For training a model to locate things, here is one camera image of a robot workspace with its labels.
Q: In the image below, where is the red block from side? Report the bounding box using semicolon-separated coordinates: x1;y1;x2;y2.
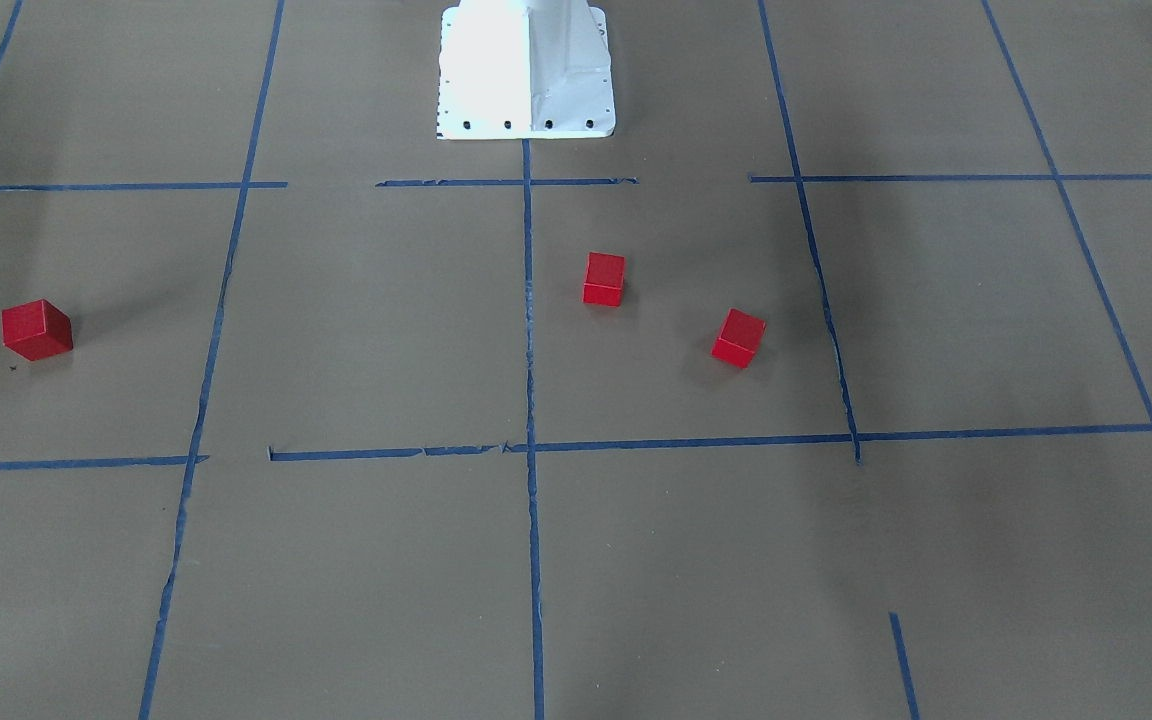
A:
0;300;74;363

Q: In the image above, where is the red block middle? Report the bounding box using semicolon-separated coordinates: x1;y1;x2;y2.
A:
582;252;627;306

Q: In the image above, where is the white camera mast base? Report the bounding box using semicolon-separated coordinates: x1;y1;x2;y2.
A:
435;1;617;141

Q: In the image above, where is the red block tilted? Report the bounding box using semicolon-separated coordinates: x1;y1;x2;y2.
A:
710;306;767;369

